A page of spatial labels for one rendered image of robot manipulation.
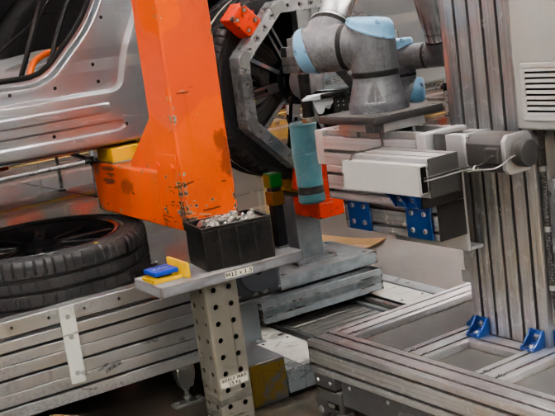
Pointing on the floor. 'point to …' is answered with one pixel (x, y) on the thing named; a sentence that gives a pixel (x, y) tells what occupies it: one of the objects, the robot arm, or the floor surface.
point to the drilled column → (222, 350)
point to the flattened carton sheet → (353, 240)
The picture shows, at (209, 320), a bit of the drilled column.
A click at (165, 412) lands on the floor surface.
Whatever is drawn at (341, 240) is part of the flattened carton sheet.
